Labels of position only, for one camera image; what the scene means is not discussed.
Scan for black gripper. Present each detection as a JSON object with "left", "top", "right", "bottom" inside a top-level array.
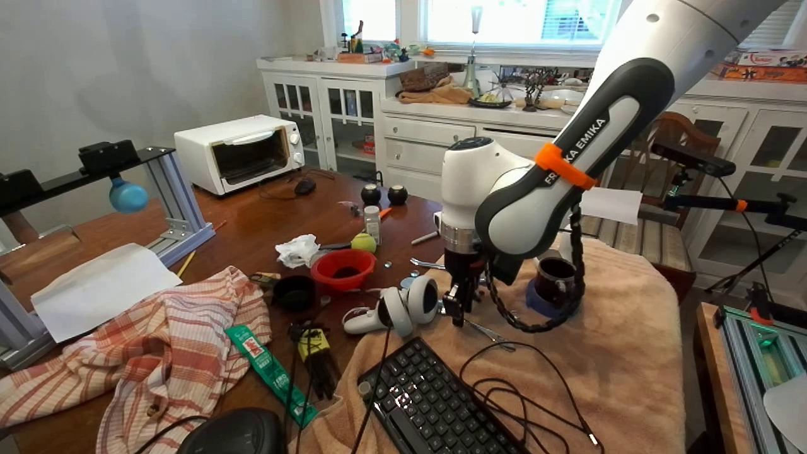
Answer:
[{"left": 442, "top": 249, "right": 494, "bottom": 330}]

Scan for white vr controller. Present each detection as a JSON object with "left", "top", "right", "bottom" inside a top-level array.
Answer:
[{"left": 340, "top": 274, "right": 442, "bottom": 341}]

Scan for black keyboard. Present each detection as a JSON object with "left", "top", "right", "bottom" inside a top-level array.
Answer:
[{"left": 358, "top": 336, "right": 531, "bottom": 454}]

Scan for yellow tennis ball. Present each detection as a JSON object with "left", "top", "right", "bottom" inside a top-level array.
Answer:
[{"left": 348, "top": 229, "right": 379, "bottom": 257}]

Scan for small shaker bottle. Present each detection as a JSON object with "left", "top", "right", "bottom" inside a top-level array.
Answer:
[{"left": 362, "top": 202, "right": 383, "bottom": 236}]

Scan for red bowl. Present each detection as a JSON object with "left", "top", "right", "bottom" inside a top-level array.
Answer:
[{"left": 308, "top": 248, "right": 379, "bottom": 294}]

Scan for tan towel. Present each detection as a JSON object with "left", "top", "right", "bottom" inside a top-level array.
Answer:
[{"left": 294, "top": 235, "right": 688, "bottom": 454}]

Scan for yellow black tool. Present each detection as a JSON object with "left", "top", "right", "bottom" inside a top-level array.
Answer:
[{"left": 289, "top": 321, "right": 340, "bottom": 402}]

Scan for white drawer sideboard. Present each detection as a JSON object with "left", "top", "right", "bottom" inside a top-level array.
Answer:
[{"left": 379, "top": 79, "right": 622, "bottom": 229}]

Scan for small black bowl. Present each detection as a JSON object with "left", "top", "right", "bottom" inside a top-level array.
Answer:
[{"left": 270, "top": 273, "right": 321, "bottom": 315}]

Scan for white crumpled tissue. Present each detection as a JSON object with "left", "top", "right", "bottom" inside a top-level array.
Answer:
[{"left": 273, "top": 233, "right": 325, "bottom": 273}]

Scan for white paper tag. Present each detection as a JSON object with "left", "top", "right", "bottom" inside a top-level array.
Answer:
[{"left": 579, "top": 185, "right": 647, "bottom": 228}]

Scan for long green box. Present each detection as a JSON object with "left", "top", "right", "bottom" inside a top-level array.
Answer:
[{"left": 223, "top": 324, "right": 323, "bottom": 432}]

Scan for brown woven basket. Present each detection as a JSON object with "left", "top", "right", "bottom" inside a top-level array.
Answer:
[{"left": 398, "top": 61, "right": 454, "bottom": 95}]

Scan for black tripod stand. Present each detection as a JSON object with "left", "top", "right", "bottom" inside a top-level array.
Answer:
[{"left": 652, "top": 138, "right": 807, "bottom": 325}]

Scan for white glass door cabinet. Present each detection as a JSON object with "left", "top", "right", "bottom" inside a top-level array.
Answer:
[{"left": 255, "top": 56, "right": 398, "bottom": 185}]

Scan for brown wooden chair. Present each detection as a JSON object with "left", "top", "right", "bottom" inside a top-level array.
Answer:
[{"left": 587, "top": 108, "right": 727, "bottom": 284}]

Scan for yellow pencil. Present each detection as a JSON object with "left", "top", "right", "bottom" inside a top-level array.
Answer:
[{"left": 174, "top": 249, "right": 199, "bottom": 279}]

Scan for white framed window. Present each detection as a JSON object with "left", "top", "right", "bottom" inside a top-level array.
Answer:
[{"left": 323, "top": 0, "right": 629, "bottom": 56}]

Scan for red striped cloth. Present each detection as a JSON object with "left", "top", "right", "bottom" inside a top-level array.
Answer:
[{"left": 0, "top": 264, "right": 276, "bottom": 454}]

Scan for white toaster oven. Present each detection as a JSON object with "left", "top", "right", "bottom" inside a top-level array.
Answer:
[{"left": 171, "top": 114, "right": 308, "bottom": 200}]

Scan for white tall cabinet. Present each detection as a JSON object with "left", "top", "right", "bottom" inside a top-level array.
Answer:
[{"left": 663, "top": 74, "right": 807, "bottom": 305}]

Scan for white round shade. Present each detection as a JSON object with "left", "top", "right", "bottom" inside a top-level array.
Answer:
[{"left": 763, "top": 371, "right": 807, "bottom": 454}]

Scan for blue ball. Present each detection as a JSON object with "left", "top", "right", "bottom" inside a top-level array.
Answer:
[{"left": 107, "top": 177, "right": 152, "bottom": 214}]

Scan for white paper sheet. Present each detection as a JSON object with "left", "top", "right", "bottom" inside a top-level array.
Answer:
[{"left": 29, "top": 243, "right": 185, "bottom": 345}]

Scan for thin black cable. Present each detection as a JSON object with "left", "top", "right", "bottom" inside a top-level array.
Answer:
[{"left": 456, "top": 337, "right": 606, "bottom": 452}]

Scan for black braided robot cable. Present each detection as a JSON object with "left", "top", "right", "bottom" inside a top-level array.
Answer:
[{"left": 489, "top": 205, "right": 587, "bottom": 336}]

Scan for teal aluminium frame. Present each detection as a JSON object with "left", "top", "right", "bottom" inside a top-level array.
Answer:
[{"left": 712, "top": 301, "right": 807, "bottom": 454}]

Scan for aluminium camera stand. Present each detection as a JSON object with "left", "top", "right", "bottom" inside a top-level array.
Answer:
[{"left": 0, "top": 146, "right": 217, "bottom": 373}]

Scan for black camera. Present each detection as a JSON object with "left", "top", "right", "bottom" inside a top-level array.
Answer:
[{"left": 76, "top": 138, "right": 147, "bottom": 180}]

